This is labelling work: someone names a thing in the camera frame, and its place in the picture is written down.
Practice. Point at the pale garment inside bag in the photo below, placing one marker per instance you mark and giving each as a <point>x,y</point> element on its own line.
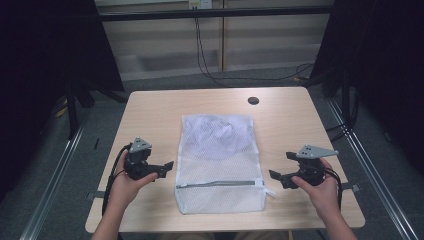
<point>216,135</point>

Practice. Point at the metal floor rail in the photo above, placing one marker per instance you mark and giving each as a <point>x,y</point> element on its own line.
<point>50,186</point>
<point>376,186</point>

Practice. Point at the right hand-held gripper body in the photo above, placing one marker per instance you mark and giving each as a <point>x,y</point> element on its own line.
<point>311,168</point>

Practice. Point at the white mesh laundry bag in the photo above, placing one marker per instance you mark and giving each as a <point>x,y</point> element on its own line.
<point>220,173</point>

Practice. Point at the black metal stand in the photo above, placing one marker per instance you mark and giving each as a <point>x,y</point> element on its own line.
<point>71,110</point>

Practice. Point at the person's left hand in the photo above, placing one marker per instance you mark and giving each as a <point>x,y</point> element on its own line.
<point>125,190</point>

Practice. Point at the grey tape strip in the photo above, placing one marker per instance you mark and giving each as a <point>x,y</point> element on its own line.
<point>351,187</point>
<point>96,195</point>

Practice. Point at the white wall outlet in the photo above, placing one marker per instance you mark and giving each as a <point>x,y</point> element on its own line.
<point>200,4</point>

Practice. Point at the black horizontal bar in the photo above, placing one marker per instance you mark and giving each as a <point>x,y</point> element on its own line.
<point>213,14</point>

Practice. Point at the black curtain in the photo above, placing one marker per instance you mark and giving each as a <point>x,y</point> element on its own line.
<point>40,66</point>
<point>386,66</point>

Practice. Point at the black round table grommet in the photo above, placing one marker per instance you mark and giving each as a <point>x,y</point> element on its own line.
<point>253,100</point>

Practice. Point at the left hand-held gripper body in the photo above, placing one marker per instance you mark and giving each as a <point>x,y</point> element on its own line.
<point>140,163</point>

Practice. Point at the person's right hand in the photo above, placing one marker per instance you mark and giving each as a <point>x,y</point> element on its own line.
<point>321,196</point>

